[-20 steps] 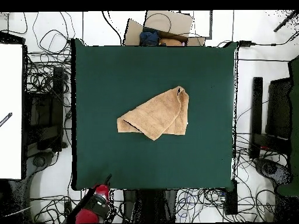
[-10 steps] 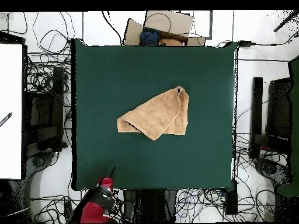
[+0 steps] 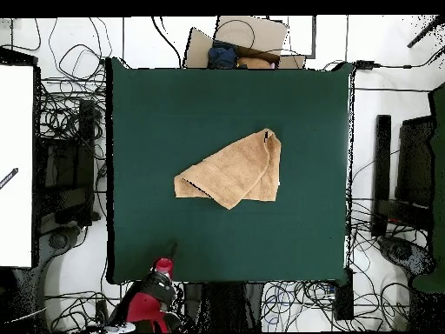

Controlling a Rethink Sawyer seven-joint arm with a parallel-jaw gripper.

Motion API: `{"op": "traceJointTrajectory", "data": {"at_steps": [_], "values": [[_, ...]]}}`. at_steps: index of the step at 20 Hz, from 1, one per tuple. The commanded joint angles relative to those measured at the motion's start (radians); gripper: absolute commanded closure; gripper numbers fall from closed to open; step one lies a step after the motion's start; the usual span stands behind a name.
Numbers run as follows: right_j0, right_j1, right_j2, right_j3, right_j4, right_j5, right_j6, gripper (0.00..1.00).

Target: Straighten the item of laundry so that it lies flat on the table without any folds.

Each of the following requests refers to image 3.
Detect black upright bar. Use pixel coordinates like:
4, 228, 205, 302
371, 114, 393, 237

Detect black power strip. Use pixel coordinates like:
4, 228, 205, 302
334, 267, 355, 321
94, 299, 110, 326

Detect black cable over cardboard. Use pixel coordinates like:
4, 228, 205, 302
213, 18, 256, 48

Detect black monitor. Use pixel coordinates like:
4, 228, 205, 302
395, 116, 435, 210

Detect looped black cable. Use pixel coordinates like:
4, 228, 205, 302
48, 17, 114, 81

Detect brown cardboard box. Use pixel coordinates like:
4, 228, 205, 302
183, 15, 307, 70

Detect tan terry towel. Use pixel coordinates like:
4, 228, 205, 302
173, 127, 282, 210

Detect orange garment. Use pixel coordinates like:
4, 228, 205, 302
236, 56, 274, 70

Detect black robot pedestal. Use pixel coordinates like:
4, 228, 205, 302
183, 282, 264, 331

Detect black marker pen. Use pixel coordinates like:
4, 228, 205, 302
0, 167, 19, 190

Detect black equipment stand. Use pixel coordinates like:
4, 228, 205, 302
36, 98, 102, 227

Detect white board with black frame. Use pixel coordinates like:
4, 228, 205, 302
0, 46, 41, 269

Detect black tripod leg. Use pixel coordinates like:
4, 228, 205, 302
407, 15, 445, 49

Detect green chair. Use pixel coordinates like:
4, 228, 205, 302
411, 83, 445, 293

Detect dark blue garment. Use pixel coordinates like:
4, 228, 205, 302
207, 40, 239, 70

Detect black cable tangle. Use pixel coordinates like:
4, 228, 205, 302
36, 77, 107, 140

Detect dark green table cloth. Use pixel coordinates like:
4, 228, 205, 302
105, 57, 355, 285

